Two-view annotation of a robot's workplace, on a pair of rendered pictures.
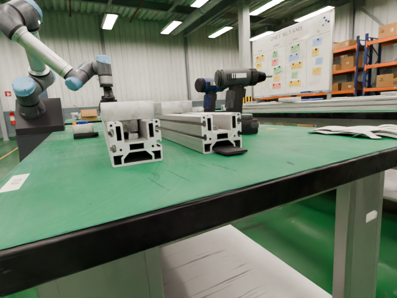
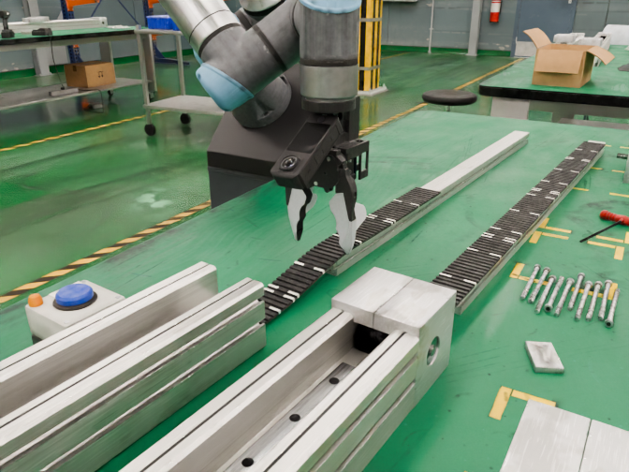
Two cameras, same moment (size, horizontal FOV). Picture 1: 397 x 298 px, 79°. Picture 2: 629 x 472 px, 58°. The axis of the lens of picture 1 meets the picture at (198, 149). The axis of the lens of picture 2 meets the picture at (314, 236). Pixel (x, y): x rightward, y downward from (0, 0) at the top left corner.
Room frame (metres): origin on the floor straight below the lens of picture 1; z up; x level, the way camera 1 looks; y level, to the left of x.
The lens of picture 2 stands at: (0.96, -0.13, 1.17)
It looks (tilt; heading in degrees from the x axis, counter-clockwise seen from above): 23 degrees down; 57
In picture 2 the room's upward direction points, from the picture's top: straight up
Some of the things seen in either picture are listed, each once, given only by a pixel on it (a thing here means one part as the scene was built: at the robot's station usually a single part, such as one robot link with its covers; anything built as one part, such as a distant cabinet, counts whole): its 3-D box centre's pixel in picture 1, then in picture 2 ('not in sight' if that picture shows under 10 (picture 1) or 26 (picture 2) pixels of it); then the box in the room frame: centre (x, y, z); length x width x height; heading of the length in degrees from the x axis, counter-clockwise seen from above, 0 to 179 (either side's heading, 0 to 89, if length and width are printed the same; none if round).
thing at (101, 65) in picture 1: (103, 66); (329, 17); (1.40, 0.50, 1.13); 0.09 x 0.08 x 0.11; 68
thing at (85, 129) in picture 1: (85, 130); (83, 324); (1.05, 0.49, 0.81); 0.10 x 0.08 x 0.06; 112
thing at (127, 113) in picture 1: (125, 116); not in sight; (0.60, 0.18, 0.87); 0.16 x 0.11 x 0.07; 22
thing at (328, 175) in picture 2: (107, 95); (331, 141); (1.40, 0.50, 0.97); 0.09 x 0.08 x 0.12; 22
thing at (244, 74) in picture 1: (245, 101); not in sight; (0.84, -0.17, 0.89); 0.20 x 0.08 x 0.22; 100
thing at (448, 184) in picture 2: not in sight; (452, 181); (1.84, 0.67, 0.79); 0.96 x 0.04 x 0.03; 22
